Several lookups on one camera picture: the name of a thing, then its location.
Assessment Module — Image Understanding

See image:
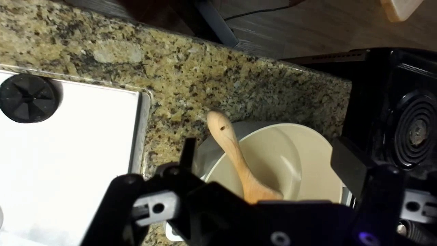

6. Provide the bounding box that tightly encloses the grey metal stand leg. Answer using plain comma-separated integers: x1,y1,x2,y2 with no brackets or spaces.
195,0,240,46

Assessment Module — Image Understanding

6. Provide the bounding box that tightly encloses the stainless steel sink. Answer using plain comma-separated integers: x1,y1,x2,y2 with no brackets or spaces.
0,67,154,246

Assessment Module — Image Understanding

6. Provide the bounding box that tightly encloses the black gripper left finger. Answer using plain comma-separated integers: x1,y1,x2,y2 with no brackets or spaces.
81,136,206,246

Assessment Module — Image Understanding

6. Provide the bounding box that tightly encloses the black rubber drain stopper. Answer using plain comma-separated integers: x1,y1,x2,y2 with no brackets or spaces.
0,72,60,124

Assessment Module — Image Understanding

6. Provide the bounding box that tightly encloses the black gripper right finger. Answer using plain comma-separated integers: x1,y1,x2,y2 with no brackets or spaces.
331,136,437,246

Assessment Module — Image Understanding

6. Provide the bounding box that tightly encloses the cream cooking pot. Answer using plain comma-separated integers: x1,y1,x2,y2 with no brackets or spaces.
193,120,350,206

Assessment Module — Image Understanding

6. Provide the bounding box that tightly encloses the wooden cooking stick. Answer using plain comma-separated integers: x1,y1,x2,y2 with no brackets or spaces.
205,109,284,205

